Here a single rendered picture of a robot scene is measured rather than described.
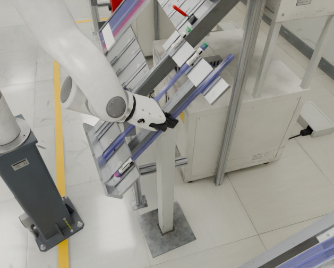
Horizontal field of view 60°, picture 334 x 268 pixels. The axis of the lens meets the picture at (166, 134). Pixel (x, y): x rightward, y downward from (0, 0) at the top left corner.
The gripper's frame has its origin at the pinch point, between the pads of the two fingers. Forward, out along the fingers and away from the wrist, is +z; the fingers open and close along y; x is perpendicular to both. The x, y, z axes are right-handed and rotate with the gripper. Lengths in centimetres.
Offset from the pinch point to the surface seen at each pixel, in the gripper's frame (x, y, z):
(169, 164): 23.6, 7.9, 22.4
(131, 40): 1, 65, 12
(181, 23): -20.1, 40.6, 13.7
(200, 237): 63, -1, 70
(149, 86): 5.8, 32.4, 11.3
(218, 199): 50, 15, 86
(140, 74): 5.1, 39.3, 9.5
